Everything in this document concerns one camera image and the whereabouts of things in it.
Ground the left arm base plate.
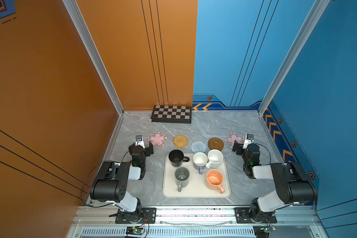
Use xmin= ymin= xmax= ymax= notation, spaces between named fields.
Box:
xmin=115 ymin=207 xmax=157 ymax=224

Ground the woven rattan round coaster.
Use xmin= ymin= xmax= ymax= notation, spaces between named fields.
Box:
xmin=173 ymin=135 xmax=188 ymax=148

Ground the aluminium front frame rail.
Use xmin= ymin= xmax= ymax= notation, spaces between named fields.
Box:
xmin=67 ymin=205 xmax=328 ymax=238

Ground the cream white mug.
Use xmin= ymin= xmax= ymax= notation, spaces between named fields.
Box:
xmin=205 ymin=149 xmax=224 ymax=169

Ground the white mug purple handle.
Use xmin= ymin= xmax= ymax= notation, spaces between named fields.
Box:
xmin=192 ymin=152 xmax=208 ymax=175

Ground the left green circuit board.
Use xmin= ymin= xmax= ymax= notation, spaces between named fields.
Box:
xmin=126 ymin=226 xmax=145 ymax=237

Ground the black white chessboard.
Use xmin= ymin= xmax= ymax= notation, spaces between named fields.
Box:
xmin=151 ymin=105 xmax=192 ymax=124

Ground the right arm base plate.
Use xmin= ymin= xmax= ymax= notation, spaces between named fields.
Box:
xmin=234 ymin=207 xmax=277 ymax=224

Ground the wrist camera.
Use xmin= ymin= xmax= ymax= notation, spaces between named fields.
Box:
xmin=135 ymin=135 xmax=144 ymax=147
xmin=243 ymin=134 xmax=254 ymax=149

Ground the green circuit board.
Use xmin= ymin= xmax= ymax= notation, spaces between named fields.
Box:
xmin=126 ymin=226 xmax=145 ymax=237
xmin=261 ymin=226 xmax=276 ymax=233

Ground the beige rectangular serving tray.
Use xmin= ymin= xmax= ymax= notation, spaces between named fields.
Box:
xmin=163 ymin=156 xmax=231 ymax=198

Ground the pink flower coaster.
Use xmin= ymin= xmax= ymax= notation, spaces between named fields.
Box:
xmin=224 ymin=132 xmax=245 ymax=148
xmin=147 ymin=131 xmax=168 ymax=148

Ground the brown wooden round coaster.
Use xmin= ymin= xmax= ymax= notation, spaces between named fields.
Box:
xmin=208 ymin=137 xmax=224 ymax=151

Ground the blue woven round coaster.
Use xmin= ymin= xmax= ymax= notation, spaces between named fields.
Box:
xmin=191 ymin=141 xmax=207 ymax=154

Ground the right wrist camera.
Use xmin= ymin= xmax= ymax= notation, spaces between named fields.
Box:
xmin=243 ymin=134 xmax=254 ymax=149

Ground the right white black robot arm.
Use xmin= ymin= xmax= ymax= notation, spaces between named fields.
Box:
xmin=233 ymin=141 xmax=317 ymax=225

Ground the black mug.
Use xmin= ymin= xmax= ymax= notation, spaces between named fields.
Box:
xmin=168 ymin=150 xmax=190 ymax=167

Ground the grey green mug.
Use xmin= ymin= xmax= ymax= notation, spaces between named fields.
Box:
xmin=175 ymin=167 xmax=190 ymax=192

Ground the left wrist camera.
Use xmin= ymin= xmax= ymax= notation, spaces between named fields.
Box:
xmin=135 ymin=135 xmax=144 ymax=147

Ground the right green circuit board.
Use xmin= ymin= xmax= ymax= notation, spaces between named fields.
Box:
xmin=261 ymin=226 xmax=276 ymax=233

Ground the orange peach mug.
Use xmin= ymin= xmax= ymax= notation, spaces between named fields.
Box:
xmin=206 ymin=169 xmax=225 ymax=194

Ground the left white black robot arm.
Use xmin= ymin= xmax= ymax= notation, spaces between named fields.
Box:
xmin=90 ymin=141 xmax=154 ymax=224

